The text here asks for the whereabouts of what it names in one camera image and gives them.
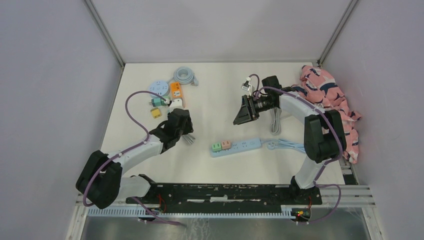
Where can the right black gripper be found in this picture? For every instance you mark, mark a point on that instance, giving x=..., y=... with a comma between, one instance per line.
x=247, y=111

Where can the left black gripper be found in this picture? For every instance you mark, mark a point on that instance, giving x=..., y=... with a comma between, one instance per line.
x=189, y=128

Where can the yellow USB charger plug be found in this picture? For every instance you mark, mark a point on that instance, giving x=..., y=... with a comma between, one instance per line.
x=156, y=112

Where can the teal USB charger plug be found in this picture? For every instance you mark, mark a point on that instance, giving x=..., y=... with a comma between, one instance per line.
x=156, y=102

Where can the orange power strip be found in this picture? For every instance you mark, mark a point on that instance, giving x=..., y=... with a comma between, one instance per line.
x=177, y=93

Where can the long blue power strip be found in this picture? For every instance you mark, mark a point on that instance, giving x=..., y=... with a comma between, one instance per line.
x=238, y=147

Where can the pink plug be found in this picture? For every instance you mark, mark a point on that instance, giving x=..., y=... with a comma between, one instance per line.
x=226, y=144

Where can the round blue power socket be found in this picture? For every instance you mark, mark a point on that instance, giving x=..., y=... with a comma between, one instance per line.
x=159, y=87

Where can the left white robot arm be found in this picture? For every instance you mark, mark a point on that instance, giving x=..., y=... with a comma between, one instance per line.
x=102, y=180

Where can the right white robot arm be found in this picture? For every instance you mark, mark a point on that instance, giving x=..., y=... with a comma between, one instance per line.
x=323, y=136

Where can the pink patterned cloth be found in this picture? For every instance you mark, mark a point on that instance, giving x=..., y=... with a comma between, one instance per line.
x=319, y=87

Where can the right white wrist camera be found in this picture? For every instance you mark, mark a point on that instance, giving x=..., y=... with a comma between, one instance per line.
x=246, y=86

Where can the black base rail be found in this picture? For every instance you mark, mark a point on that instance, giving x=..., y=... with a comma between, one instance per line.
x=202, y=198

